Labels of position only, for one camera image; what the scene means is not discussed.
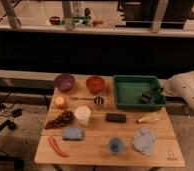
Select metal measuring spoon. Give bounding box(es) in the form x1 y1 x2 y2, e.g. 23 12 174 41
72 96 105 105

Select black cables on floor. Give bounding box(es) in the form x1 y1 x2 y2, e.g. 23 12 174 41
0 91 24 141

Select red chili pepper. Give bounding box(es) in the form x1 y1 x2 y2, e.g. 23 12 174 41
49 136 69 158

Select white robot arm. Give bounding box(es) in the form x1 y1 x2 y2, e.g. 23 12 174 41
163 71 194 110

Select white cup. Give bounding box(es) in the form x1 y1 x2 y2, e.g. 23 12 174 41
74 106 91 126

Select blue cup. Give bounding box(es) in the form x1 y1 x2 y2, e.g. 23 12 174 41
108 137 124 155

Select orange fruit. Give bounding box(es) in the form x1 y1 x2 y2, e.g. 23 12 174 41
55 96 68 109

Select bunch of dark grapes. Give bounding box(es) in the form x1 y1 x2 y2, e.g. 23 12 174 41
45 110 74 129

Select wooden folding table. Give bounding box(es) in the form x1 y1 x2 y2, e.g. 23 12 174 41
35 78 185 167

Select black handled brush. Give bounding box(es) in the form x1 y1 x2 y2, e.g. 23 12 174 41
140 88 160 104

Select green plastic tray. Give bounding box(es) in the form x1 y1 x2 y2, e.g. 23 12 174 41
113 75 166 110

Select blue sponge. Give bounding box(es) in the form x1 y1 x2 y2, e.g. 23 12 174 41
62 127 83 141

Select black sponge block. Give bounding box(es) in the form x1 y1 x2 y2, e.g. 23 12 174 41
106 113 126 123

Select yellow banana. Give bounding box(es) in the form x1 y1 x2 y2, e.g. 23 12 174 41
137 112 160 123

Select green background object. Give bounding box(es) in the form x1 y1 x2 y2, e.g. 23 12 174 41
60 16 90 26

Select blue crumpled cloth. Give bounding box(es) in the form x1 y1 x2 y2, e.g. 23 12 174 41
131 128 155 156

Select dark red background bowl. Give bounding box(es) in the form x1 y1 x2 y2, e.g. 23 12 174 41
49 16 60 25

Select purple bowl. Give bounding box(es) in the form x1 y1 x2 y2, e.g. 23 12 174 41
54 74 75 92

